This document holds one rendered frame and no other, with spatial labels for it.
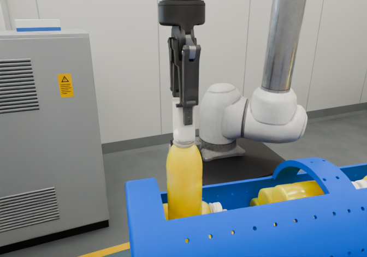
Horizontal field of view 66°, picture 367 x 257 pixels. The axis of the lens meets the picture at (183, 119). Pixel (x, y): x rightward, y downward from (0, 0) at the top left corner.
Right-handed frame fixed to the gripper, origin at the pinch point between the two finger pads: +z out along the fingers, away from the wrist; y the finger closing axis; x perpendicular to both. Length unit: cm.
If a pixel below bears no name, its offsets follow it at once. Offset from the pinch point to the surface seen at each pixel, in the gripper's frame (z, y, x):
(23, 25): -12, -146, -61
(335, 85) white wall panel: 93, -314, 315
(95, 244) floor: 138, -123, -37
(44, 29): -9, -149, -51
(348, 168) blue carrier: 26, -13, 54
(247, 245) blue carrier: 20.8, 11.6, 8.7
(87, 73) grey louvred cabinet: 17, -136, -28
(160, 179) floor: 139, -197, 22
